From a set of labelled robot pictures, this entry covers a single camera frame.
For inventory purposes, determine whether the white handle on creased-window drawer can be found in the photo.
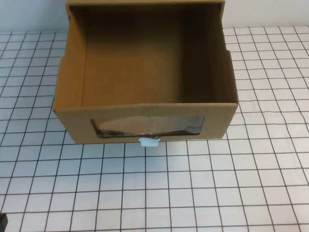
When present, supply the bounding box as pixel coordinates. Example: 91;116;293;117
139;137;161;148

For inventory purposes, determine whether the white grid tablecloth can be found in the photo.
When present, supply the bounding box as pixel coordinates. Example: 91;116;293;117
0;24;309;232

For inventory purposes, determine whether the cardboard drawer with window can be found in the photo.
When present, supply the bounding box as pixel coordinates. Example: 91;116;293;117
53;4;239;146

